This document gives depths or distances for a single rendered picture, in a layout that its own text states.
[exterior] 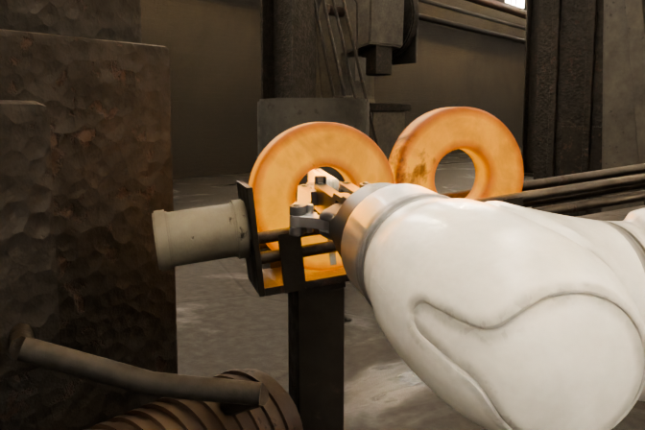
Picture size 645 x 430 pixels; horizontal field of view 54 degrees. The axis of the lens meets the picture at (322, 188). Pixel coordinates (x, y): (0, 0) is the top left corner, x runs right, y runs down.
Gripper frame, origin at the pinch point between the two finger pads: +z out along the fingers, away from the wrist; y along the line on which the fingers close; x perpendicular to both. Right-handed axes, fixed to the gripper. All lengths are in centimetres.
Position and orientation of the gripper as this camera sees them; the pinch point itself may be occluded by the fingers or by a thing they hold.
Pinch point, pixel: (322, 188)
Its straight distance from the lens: 65.3
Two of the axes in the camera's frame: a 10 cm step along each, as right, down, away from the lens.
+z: -2.6, -1.9, 9.5
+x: 0.2, -9.8, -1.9
